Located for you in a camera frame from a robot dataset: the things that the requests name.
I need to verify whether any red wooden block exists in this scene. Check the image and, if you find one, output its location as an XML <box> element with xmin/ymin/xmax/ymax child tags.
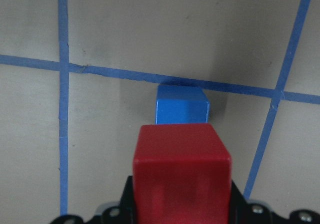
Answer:
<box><xmin>132</xmin><ymin>123</ymin><xmax>232</xmax><ymax>223</ymax></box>

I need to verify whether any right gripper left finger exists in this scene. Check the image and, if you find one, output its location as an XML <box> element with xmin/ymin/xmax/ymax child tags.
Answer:
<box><xmin>101</xmin><ymin>176</ymin><xmax>138</xmax><ymax>224</ymax></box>

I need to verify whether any blue wooden block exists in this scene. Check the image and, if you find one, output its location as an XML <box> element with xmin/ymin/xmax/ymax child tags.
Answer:
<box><xmin>155</xmin><ymin>84</ymin><xmax>210</xmax><ymax>124</ymax></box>

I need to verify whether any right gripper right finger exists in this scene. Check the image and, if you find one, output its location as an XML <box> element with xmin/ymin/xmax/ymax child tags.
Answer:
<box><xmin>228</xmin><ymin>181</ymin><xmax>273</xmax><ymax>224</ymax></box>

